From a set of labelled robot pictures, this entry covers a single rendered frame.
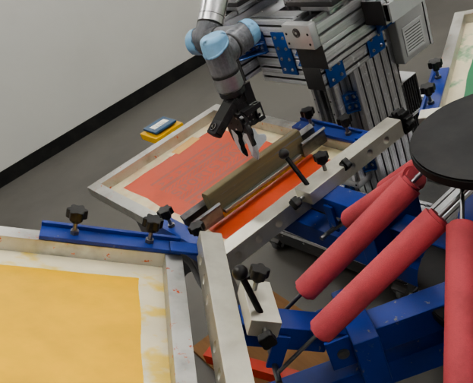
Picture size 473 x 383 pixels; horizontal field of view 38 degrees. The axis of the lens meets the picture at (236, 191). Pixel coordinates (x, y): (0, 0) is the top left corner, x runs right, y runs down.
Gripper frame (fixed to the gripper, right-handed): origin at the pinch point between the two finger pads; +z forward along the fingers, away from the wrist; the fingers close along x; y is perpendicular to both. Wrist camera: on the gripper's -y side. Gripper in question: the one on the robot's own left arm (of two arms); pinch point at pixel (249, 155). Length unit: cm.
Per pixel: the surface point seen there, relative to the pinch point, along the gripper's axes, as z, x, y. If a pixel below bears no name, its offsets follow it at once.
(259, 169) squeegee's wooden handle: 4.8, -1.5, 0.6
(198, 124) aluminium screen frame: 10, 57, 17
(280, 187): 12.3, -4.1, 3.6
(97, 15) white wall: 27, 368, 125
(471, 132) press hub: -24, -80, -3
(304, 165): 12.3, -2.2, 15.0
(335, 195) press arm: 3.7, -34.1, -0.6
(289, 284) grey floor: 108, 69, 35
